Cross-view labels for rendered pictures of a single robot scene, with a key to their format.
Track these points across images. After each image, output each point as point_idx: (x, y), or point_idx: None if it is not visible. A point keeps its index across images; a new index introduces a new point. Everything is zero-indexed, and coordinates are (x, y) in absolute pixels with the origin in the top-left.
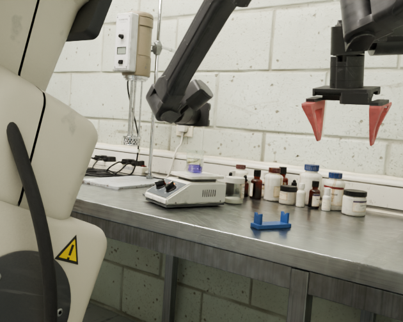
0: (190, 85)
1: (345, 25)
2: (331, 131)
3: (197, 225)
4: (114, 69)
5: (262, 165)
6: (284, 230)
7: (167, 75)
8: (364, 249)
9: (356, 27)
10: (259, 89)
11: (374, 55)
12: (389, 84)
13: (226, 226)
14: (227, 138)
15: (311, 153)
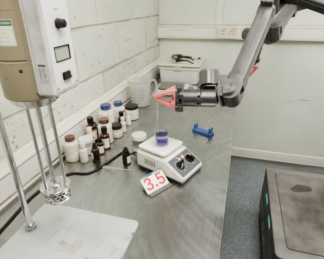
0: (219, 74)
1: (279, 36)
2: (83, 77)
3: (230, 149)
4: (58, 93)
5: (66, 127)
6: (204, 129)
7: (250, 71)
8: (214, 114)
9: (280, 38)
10: None
11: None
12: (97, 35)
13: (220, 142)
14: (18, 126)
15: (77, 99)
